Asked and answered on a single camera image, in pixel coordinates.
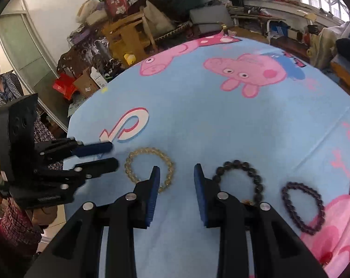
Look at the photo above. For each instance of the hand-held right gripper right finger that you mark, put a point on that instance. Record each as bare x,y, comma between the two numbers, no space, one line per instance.
198,191

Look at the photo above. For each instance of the cream bag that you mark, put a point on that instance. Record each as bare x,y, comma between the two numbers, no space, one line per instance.
90,11

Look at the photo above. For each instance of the wooden chair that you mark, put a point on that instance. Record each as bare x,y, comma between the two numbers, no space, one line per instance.
125,34

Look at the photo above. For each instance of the beige cushion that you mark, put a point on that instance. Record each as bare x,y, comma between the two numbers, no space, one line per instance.
157,20

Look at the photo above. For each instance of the grey case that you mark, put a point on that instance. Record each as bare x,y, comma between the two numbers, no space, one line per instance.
209,18

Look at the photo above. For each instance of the red and white bag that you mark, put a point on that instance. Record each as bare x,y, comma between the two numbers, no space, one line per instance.
117,4

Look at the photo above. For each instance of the frosted glass door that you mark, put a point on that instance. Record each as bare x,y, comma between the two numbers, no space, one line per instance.
21,49

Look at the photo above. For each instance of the yellow toy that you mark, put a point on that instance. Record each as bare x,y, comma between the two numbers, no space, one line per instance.
130,58

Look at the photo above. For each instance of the dark green cloth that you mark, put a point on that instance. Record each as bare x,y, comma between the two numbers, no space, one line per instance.
177,0

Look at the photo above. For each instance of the dark patterned cloth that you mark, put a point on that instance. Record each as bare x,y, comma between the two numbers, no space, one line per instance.
85,49

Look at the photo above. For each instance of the person's left forearm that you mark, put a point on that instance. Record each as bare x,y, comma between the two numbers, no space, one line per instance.
18,226

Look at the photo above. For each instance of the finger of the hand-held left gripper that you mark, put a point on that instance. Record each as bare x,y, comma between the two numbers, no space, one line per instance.
93,148
102,166

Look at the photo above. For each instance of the cardboard box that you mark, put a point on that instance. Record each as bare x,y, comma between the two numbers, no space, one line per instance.
88,84

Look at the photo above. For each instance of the red box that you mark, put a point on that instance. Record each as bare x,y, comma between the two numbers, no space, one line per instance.
63,87

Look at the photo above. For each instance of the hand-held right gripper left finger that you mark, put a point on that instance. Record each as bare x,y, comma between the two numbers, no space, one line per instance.
153,191

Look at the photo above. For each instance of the blue cartoon printed blanket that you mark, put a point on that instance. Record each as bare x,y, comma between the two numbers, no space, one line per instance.
206,121

